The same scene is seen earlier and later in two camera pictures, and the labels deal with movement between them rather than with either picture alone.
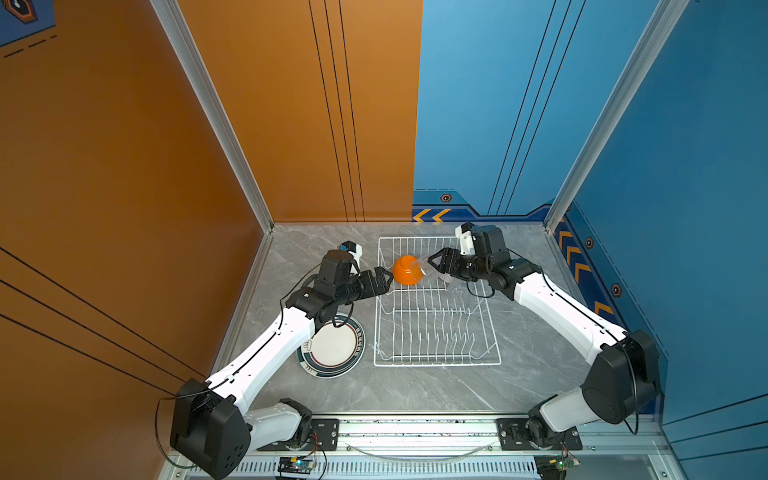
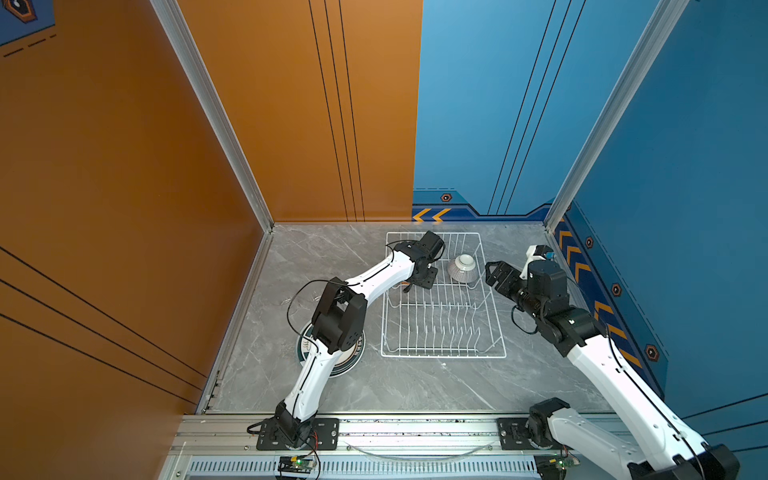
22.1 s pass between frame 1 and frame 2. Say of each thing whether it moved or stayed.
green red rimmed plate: stayed
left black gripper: moved
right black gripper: moved
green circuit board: stayed
